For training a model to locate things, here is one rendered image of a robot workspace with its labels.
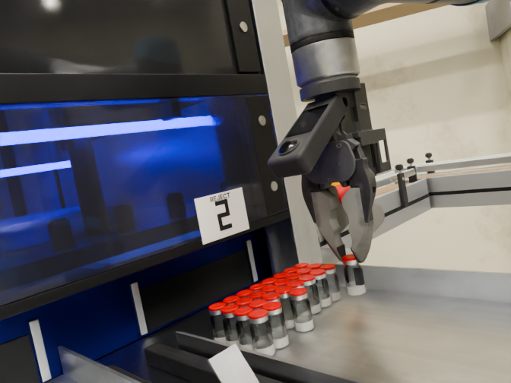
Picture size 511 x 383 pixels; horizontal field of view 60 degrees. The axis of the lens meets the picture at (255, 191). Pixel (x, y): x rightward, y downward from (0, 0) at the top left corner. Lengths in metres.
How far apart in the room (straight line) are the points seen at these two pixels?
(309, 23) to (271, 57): 0.21
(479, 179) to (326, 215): 0.86
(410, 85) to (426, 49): 0.25
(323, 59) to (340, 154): 0.11
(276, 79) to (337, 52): 0.22
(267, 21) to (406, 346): 0.50
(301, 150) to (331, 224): 0.13
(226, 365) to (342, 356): 0.13
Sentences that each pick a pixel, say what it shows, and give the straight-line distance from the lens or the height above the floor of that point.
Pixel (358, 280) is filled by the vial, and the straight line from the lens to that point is 0.54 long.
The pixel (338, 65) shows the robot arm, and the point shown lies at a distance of 0.51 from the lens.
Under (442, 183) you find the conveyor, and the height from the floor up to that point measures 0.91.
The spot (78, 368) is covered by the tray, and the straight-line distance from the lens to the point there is 0.54.
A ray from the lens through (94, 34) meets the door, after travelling 0.55.
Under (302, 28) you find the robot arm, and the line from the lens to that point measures 0.52.
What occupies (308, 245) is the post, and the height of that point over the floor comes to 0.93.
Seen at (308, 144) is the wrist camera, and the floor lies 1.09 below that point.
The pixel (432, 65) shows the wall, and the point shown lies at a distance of 3.23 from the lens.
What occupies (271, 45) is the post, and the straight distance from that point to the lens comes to 0.72.
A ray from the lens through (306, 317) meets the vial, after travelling 0.52.
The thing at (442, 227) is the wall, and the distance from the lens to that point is 3.28.
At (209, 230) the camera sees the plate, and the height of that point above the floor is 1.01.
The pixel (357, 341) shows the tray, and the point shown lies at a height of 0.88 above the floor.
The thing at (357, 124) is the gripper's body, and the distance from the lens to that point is 0.55.
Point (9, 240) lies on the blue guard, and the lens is 0.47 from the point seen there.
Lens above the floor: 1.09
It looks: 4 degrees down
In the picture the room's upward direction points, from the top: 10 degrees counter-clockwise
